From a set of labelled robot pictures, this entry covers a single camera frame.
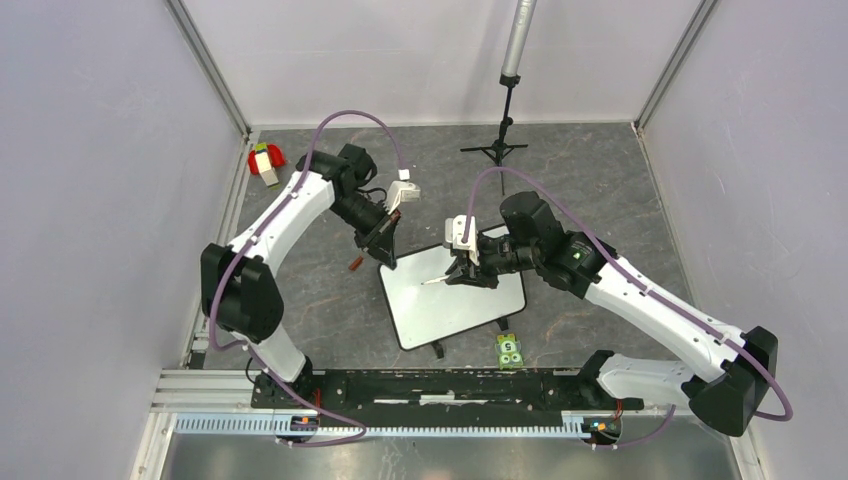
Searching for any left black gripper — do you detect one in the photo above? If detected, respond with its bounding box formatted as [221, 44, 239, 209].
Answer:
[328, 190, 402, 269]

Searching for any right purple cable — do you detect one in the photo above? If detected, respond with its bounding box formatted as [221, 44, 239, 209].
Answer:
[461, 165, 794, 452]

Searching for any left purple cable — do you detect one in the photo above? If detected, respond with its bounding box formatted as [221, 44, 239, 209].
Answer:
[207, 109, 412, 449]

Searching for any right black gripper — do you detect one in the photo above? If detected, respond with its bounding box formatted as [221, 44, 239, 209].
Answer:
[445, 236, 540, 290]

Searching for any white marker red cap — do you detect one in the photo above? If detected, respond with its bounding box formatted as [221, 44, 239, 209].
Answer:
[421, 275, 450, 286]

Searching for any white whiteboard black frame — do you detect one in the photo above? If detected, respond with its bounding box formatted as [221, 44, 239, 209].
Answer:
[378, 244, 527, 351]

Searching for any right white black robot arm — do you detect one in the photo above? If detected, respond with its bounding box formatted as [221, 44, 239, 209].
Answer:
[444, 191, 779, 437]

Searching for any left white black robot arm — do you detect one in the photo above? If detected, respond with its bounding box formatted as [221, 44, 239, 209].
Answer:
[200, 144, 411, 408]

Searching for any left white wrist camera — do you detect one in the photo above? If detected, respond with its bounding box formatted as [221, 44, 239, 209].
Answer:
[385, 169, 421, 214]

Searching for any green toy block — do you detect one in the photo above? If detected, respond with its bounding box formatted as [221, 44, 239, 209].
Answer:
[495, 333, 524, 370]

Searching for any purple cable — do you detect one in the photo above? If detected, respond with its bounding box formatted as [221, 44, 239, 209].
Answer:
[207, 109, 412, 449]
[461, 165, 794, 452]

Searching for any red multicolour toy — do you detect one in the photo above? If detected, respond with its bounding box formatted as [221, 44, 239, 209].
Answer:
[247, 142, 286, 188]

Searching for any grey cylinder on stand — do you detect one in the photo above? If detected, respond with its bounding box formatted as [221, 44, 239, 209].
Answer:
[500, 0, 537, 85]

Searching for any black tripod stand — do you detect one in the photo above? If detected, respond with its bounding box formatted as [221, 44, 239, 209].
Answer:
[460, 74, 529, 167]

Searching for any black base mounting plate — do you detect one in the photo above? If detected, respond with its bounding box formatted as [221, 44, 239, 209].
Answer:
[250, 368, 645, 429]

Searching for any aluminium frame rail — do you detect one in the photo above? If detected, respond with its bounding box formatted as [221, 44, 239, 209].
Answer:
[129, 368, 770, 480]

